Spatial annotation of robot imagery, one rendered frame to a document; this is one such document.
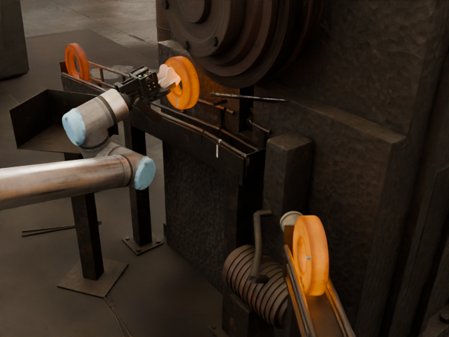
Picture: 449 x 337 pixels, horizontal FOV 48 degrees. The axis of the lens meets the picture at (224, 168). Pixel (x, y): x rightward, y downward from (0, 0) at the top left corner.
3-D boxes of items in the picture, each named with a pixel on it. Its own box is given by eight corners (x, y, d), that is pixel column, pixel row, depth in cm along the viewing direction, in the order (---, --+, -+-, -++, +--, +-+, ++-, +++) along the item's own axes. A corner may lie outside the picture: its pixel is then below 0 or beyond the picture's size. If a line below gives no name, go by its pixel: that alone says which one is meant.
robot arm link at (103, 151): (109, 185, 144) (97, 154, 135) (81, 171, 149) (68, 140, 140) (131, 164, 149) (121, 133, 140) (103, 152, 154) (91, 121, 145)
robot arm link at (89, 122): (66, 138, 141) (53, 110, 134) (104, 116, 146) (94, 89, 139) (82, 154, 136) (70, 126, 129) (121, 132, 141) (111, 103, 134)
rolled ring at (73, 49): (77, 47, 211) (85, 45, 213) (61, 42, 225) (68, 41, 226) (85, 89, 219) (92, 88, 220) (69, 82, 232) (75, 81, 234)
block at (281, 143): (287, 204, 143) (295, 128, 131) (308, 218, 137) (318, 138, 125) (259, 218, 137) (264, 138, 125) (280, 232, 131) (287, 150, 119)
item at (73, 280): (73, 252, 210) (47, 88, 174) (131, 265, 203) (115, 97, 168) (45, 284, 193) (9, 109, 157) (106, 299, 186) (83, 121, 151)
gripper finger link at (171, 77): (184, 61, 146) (158, 75, 142) (189, 79, 149) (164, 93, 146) (178, 59, 148) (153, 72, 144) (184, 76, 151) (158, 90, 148)
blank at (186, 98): (169, 53, 155) (160, 54, 153) (198, 59, 144) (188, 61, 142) (172, 101, 161) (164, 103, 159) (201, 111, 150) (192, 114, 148)
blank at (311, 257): (309, 288, 108) (294, 289, 107) (306, 215, 109) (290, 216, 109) (331, 301, 92) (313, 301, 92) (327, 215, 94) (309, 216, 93)
